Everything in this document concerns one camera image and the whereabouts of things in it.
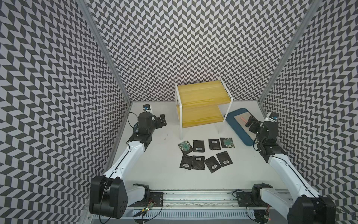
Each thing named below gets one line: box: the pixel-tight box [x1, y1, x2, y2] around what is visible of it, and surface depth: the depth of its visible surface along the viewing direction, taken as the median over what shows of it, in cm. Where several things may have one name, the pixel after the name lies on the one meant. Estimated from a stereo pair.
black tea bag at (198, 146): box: [192, 140, 205, 153], surface depth 95 cm
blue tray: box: [225, 107, 257, 147], surface depth 107 cm
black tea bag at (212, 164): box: [204, 155, 222, 174], surface depth 87 cm
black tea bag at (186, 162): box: [179, 154, 194, 171], surface depth 88 cm
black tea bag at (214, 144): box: [208, 138, 221, 151], surface depth 96 cm
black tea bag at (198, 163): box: [192, 155, 206, 171], surface depth 88 cm
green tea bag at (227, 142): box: [220, 137, 235, 148], surface depth 96 cm
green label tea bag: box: [215, 150, 234, 168], surface depth 90 cm
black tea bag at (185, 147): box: [177, 140, 194, 155], surface depth 94 cm
